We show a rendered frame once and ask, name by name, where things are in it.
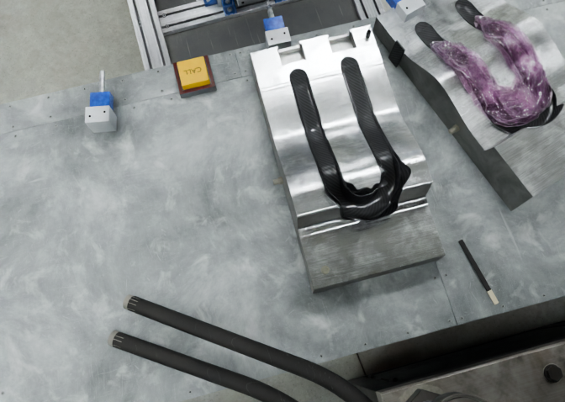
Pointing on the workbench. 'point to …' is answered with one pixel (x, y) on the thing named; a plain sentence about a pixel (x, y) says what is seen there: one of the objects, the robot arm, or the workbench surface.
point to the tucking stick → (478, 272)
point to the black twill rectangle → (396, 54)
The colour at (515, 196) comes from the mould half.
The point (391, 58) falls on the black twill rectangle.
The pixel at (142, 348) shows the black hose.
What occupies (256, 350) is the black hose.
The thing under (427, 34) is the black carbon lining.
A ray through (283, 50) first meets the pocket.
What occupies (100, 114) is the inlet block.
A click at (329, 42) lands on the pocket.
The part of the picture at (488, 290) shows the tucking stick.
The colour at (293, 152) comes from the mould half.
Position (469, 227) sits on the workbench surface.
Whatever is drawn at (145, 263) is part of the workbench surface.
